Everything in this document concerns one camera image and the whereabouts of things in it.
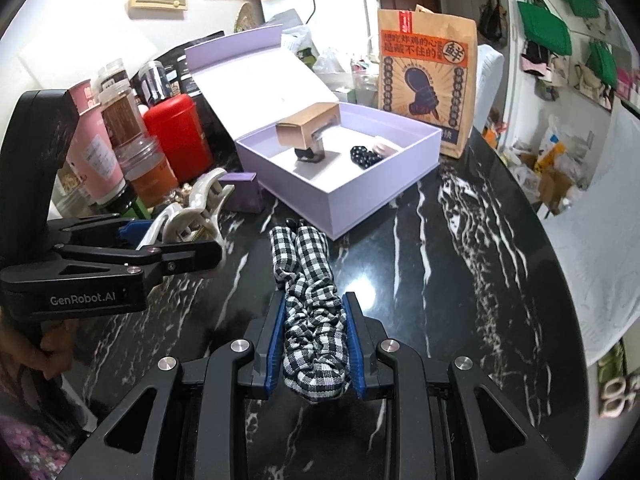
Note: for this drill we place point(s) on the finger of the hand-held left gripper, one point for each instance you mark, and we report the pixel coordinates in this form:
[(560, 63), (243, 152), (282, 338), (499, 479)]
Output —
[(190, 257), (132, 234)]

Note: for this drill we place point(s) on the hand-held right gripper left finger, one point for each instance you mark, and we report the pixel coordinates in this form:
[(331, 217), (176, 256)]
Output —
[(275, 350)]

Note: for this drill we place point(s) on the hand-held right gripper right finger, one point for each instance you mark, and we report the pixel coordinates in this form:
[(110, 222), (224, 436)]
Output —
[(354, 345)]

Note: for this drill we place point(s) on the cream hair claw clip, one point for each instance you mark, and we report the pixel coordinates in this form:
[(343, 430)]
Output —
[(195, 220)]

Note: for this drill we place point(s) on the black white gingham scrunchie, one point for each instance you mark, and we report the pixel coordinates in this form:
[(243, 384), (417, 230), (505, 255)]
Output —
[(310, 310)]

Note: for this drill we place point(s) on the lavender hinged-lid box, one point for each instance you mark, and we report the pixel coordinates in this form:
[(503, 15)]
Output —
[(285, 185)]

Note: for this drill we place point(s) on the smoky grey translucent container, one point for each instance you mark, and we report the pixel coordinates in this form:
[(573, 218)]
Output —
[(310, 155)]

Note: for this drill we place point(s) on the black polka dot scrunchie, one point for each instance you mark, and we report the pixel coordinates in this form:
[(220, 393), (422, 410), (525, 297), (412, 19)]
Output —
[(365, 157)]

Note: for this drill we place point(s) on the person's left hand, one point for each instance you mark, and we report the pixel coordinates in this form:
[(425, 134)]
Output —
[(55, 355)]

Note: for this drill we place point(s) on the pink bottle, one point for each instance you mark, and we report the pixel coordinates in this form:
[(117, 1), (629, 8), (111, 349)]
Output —
[(95, 160)]

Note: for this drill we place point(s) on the clear jar with orange contents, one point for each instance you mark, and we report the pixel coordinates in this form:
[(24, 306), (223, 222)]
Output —
[(150, 175)]

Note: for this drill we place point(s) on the small purple box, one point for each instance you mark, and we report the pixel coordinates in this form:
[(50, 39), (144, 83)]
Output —
[(245, 195)]

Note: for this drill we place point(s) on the brown spice jar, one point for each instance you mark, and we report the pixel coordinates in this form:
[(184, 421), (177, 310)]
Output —
[(120, 120)]

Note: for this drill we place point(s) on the red tin canister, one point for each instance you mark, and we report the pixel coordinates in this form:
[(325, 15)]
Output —
[(175, 135)]

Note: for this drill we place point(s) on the dark glass jar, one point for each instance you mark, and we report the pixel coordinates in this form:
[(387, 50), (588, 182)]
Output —
[(149, 82)]

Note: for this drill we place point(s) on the small tan cardboard box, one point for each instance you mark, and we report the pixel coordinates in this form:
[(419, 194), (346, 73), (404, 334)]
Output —
[(300, 132)]

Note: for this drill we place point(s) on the black pouch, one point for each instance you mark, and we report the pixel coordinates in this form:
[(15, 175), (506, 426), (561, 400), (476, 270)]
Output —
[(175, 65)]

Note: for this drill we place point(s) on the pale pink round case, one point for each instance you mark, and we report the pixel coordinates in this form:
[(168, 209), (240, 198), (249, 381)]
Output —
[(385, 146)]

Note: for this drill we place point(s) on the person's floral purple clothing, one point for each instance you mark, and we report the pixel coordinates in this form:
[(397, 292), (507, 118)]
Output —
[(30, 450)]

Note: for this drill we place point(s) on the clear plastic bag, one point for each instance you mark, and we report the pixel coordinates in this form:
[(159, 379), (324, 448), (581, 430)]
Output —
[(331, 62)]

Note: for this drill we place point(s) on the white paper pouch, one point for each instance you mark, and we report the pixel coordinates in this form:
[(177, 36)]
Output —
[(300, 40)]

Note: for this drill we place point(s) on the woven straw fan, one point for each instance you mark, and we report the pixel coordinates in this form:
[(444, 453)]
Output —
[(249, 19)]

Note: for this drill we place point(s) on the clear drinking glass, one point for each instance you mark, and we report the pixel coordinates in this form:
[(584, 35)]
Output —
[(366, 87)]

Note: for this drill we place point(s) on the brown cardboard box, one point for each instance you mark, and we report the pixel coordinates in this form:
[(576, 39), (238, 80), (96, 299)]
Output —
[(555, 187)]

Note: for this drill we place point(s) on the pale slippers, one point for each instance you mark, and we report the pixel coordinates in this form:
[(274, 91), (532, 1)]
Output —
[(614, 396)]

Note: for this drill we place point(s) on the white cloth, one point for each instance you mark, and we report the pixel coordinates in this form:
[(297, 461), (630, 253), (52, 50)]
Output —
[(600, 240)]

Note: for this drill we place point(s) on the white refrigerator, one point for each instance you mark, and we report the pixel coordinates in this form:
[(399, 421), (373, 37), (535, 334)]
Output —
[(340, 10)]

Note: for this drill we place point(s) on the brown printed paper bag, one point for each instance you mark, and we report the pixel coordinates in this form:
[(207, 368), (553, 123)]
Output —
[(425, 60)]

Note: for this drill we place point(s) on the dark hanging bag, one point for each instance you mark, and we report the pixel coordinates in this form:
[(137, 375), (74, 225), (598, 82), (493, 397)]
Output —
[(492, 15)]

